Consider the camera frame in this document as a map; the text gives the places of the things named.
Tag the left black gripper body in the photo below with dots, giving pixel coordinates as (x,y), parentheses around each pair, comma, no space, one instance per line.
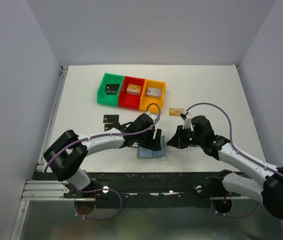
(152,141)

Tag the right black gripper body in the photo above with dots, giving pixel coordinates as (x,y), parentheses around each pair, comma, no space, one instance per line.
(183,137)

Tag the sage green card holder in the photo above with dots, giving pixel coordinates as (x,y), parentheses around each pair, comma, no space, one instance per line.
(143,153)

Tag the gold VIP card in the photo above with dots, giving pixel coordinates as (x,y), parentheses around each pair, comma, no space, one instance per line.
(175,111)

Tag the black credit card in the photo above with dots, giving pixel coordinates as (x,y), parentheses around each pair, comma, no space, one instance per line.
(110,118)

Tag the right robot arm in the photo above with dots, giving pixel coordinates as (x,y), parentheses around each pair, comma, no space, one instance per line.
(261,182)

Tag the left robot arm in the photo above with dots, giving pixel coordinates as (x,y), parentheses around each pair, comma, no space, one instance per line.
(65,156)

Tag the silver card stack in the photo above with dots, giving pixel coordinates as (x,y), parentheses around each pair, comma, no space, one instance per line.
(154,92)

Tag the tan card stack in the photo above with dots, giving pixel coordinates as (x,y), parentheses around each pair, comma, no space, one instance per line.
(133,89)

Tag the black card stack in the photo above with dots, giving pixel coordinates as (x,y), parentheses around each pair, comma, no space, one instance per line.
(112,89)

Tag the red plastic bin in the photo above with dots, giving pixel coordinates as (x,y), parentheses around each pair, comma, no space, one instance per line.
(127,100)

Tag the yellow plastic bin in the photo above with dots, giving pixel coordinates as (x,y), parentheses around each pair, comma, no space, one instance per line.
(149,98)

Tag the green plastic bin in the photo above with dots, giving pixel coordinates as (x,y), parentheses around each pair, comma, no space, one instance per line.
(102,97)

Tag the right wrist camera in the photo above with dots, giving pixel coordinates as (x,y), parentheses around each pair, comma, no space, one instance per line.
(187,119)

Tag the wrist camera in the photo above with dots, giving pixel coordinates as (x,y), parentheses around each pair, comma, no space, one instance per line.
(187,119)
(154,117)

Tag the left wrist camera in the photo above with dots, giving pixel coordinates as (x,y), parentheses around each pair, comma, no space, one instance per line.
(154,117)

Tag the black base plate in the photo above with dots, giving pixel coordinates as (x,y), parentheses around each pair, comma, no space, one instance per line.
(149,190)

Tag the aluminium frame rail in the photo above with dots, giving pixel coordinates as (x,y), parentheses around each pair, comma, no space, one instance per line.
(47,190)

